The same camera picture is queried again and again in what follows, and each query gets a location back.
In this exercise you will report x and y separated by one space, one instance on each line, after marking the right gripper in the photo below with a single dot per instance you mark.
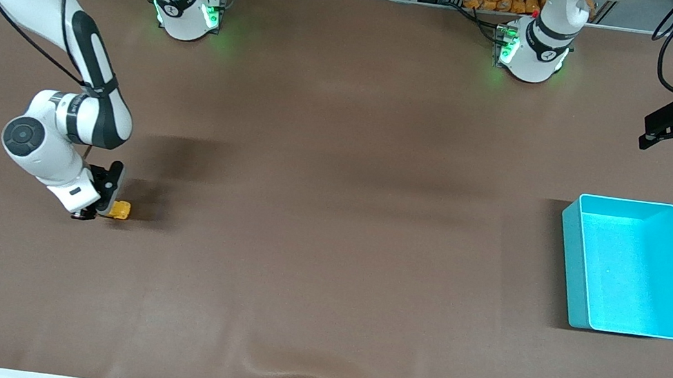
98 178

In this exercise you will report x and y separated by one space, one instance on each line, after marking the yellow toy beetle car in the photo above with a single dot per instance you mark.
121 211

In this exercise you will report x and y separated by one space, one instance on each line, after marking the teal plastic bin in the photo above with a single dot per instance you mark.
630 280

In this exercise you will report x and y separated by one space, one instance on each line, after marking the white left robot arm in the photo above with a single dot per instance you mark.
533 52

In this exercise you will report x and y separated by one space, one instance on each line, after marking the brown table mat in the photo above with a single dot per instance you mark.
333 214

